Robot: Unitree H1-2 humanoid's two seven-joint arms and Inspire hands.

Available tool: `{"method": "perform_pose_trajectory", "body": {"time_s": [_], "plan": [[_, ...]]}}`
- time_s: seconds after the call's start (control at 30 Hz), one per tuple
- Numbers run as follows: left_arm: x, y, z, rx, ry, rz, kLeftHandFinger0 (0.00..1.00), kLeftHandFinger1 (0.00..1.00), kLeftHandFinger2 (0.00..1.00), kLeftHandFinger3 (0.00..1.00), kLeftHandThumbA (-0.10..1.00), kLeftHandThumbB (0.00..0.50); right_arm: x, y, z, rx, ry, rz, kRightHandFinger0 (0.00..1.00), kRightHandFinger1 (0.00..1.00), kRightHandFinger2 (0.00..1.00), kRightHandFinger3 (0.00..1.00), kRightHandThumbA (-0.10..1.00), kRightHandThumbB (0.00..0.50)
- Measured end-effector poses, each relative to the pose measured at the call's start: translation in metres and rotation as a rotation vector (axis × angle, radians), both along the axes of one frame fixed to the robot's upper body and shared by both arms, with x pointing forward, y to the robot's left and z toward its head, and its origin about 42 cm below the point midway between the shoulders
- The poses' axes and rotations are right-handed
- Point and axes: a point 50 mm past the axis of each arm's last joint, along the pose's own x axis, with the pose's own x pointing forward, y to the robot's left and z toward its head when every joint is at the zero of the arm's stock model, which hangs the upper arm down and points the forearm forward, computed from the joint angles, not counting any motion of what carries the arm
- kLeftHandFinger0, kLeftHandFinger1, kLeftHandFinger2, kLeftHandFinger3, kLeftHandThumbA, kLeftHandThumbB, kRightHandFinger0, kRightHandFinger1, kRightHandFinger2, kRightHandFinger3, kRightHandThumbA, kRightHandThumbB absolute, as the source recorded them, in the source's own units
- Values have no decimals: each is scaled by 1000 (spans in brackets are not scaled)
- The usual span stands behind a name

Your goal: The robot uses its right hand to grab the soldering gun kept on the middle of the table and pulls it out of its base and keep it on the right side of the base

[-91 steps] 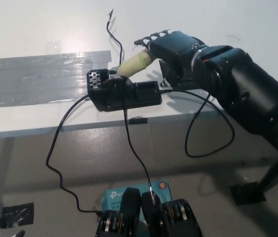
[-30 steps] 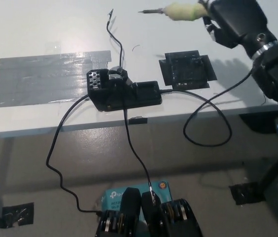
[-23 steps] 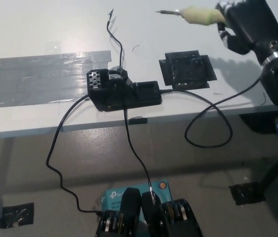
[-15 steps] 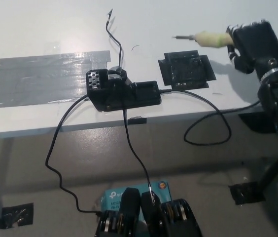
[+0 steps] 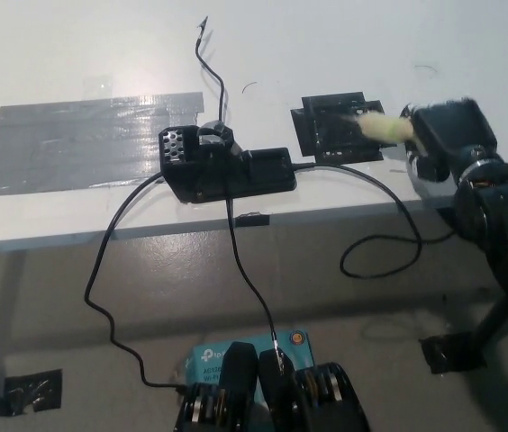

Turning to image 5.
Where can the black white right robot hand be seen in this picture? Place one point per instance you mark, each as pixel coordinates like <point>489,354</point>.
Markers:
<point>454,132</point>

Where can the beige soldering iron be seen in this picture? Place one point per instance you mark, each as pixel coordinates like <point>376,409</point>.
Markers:
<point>382,129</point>

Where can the black soldering iron base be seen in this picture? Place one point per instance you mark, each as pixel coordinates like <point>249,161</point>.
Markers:
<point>263,175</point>

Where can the black robot body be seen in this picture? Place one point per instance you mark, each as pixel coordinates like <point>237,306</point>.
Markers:
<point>281,400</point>

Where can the small black tape strip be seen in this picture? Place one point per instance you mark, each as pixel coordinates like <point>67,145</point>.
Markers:
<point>252,220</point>

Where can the black floor tape patch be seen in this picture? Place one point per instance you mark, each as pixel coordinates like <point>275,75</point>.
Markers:
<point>35,389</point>
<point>452,355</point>

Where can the teal tp-link box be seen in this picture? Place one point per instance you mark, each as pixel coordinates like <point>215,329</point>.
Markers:
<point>206,360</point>

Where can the grey duct tape patch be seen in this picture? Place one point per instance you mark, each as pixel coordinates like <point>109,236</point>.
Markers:
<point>74,144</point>

